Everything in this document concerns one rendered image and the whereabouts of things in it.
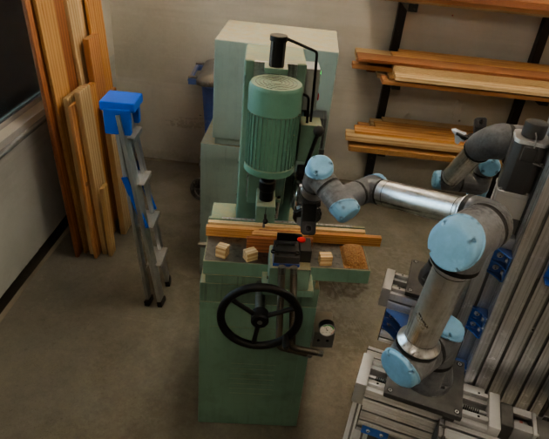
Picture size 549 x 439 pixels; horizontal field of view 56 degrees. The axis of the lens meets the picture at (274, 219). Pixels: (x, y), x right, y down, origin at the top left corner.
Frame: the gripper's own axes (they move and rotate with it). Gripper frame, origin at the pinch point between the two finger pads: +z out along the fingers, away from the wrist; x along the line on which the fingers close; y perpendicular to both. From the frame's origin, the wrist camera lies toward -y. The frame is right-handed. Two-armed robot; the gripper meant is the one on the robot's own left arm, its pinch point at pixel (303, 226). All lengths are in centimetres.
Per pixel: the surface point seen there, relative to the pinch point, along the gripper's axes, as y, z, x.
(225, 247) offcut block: -3.0, 14.5, 25.8
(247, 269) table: -8.9, 19.0, 17.3
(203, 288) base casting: -14.0, 27.8, 32.9
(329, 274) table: -8.9, 19.0, -12.2
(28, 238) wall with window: 43, 124, 141
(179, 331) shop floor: -5, 122, 50
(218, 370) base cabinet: -36, 65, 26
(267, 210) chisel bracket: 10.3, 9.0, 11.6
